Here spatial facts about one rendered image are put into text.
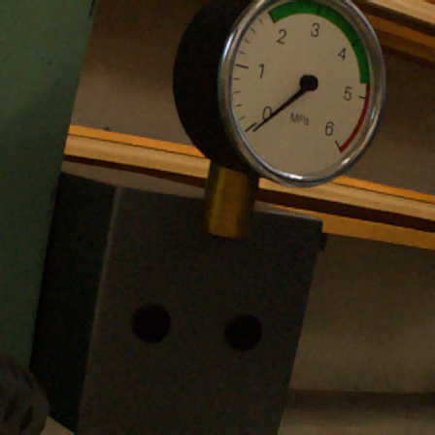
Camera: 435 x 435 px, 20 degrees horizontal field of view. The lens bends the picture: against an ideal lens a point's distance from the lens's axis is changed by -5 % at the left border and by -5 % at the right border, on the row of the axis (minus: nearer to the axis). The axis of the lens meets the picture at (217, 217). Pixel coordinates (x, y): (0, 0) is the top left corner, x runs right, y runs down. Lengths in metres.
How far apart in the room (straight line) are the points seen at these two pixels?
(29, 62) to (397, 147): 3.23
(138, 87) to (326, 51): 2.76
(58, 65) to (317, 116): 0.08
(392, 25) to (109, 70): 0.73
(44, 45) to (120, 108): 2.72
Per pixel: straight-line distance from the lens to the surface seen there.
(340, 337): 3.58
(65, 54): 0.39
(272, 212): 0.40
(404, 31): 2.95
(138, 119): 3.13
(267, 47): 0.36
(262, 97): 0.36
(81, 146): 2.53
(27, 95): 0.39
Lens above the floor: 0.64
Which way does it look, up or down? 3 degrees down
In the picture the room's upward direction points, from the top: 11 degrees clockwise
